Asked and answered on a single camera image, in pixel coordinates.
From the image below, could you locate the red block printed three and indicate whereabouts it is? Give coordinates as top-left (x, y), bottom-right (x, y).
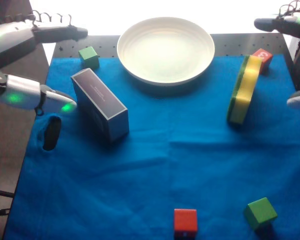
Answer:
top-left (252, 48), bottom-right (273, 75)

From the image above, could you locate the purple and white box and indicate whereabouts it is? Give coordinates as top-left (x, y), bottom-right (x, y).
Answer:
top-left (70, 67), bottom-right (130, 143)

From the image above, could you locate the yellow and green sponge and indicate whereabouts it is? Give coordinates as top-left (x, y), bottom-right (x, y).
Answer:
top-left (226, 54), bottom-right (263, 126)

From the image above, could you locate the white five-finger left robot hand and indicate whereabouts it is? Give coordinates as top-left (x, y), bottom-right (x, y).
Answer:
top-left (0, 11), bottom-right (89, 117)

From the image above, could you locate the white round bowl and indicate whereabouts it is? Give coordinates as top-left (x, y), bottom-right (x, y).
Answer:
top-left (116, 16), bottom-right (215, 87)

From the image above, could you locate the red toy block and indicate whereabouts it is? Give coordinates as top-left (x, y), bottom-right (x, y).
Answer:
top-left (173, 208), bottom-right (198, 240)

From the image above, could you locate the green toy block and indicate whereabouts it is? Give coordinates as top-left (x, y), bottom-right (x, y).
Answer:
top-left (243, 196), bottom-right (278, 231)
top-left (78, 46), bottom-right (100, 70)

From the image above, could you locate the blue cloth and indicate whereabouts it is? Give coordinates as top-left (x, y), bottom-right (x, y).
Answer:
top-left (3, 54), bottom-right (300, 240)

